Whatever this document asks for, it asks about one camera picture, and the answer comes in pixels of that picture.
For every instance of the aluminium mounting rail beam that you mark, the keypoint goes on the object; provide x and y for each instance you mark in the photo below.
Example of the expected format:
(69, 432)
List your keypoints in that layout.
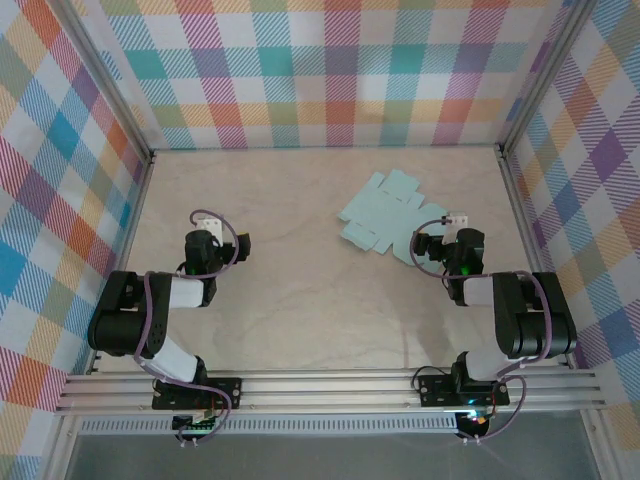
(325, 390)

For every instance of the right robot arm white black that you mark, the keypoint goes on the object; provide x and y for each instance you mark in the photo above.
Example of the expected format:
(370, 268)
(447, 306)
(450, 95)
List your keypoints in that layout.
(530, 320)

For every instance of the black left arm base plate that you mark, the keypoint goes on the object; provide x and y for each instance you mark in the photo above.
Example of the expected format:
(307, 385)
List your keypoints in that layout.
(225, 390)

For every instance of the light teal paper box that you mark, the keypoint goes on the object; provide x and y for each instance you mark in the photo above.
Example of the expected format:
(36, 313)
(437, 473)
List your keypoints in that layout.
(380, 220)

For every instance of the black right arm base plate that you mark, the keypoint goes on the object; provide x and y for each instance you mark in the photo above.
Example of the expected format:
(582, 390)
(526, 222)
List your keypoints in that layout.
(435, 387)

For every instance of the aluminium frame post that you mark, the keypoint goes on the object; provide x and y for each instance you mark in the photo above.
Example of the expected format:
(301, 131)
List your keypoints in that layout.
(545, 75)
(100, 75)

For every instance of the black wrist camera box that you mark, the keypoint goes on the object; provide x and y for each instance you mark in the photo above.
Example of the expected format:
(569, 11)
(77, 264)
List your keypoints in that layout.
(243, 248)
(425, 247)

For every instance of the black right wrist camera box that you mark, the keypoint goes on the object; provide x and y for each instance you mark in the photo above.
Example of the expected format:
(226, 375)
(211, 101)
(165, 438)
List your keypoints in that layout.
(425, 247)

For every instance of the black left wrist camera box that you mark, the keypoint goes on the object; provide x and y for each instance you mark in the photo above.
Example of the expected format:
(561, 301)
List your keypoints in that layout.
(243, 248)

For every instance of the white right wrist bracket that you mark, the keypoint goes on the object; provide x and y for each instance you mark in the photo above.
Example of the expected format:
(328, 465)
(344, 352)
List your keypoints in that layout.
(457, 220)

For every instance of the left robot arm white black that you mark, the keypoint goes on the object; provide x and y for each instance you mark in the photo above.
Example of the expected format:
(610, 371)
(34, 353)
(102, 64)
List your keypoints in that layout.
(125, 320)

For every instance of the aluminium table side rail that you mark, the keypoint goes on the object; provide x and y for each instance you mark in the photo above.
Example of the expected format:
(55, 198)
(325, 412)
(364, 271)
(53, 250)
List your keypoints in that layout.
(535, 260)
(122, 260)

